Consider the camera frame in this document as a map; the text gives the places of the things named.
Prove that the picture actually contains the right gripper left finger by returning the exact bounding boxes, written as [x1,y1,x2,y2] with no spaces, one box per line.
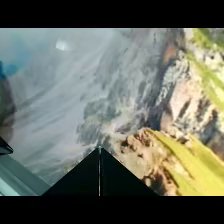
[42,146,100,197]

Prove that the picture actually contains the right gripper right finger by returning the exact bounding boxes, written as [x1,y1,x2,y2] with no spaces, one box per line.
[99,147,158,197]

